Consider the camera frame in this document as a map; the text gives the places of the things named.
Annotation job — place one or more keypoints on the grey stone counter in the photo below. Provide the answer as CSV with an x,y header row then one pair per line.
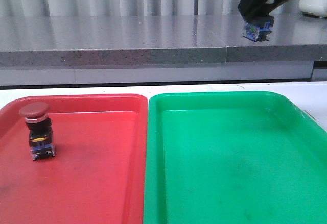
x,y
71,41

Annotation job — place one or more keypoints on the green mushroom push button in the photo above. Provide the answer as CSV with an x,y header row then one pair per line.
x,y
258,29

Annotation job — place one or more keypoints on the red plastic tray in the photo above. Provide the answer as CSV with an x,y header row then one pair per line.
x,y
97,174

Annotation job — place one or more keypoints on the green plastic tray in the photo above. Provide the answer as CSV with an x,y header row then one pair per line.
x,y
233,157

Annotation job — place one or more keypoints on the red mushroom push button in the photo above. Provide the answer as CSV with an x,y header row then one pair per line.
x,y
40,126

